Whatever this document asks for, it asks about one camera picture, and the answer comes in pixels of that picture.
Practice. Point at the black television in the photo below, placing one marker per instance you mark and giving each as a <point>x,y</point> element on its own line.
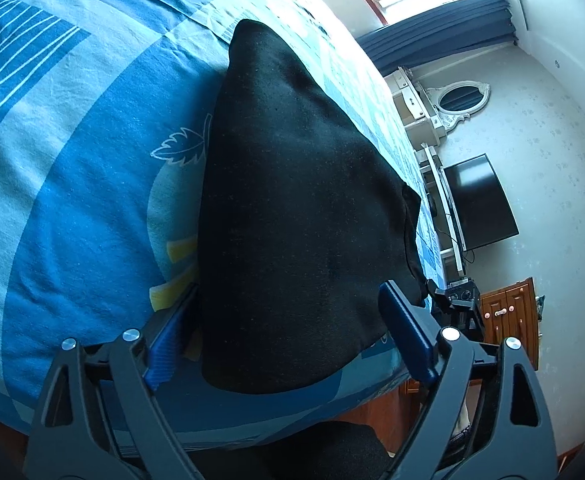
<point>480,205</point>

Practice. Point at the white dresser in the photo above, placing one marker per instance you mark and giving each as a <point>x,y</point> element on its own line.
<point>412,110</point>

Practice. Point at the wooden bed frame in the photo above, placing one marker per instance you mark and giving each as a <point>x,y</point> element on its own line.
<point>377,415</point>

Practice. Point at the black pants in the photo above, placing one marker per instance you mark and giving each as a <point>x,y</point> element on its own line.
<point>297,210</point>

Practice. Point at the blue patterned bed sheet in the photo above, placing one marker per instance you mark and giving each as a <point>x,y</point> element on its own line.
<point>82,160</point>

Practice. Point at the dark blue curtain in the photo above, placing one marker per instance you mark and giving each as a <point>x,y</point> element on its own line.
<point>437,35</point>

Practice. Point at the wooden cabinet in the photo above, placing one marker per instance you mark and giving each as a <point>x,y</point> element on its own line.
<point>510,315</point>

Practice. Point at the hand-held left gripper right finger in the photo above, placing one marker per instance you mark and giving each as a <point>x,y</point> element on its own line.
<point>407,332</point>

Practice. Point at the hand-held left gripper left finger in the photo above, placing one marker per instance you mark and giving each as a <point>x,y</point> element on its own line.
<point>165,345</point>

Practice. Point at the white television stand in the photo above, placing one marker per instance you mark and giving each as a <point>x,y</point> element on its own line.
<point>442,210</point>

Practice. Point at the white oval framed mirror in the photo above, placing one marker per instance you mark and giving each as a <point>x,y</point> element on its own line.
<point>460,97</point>

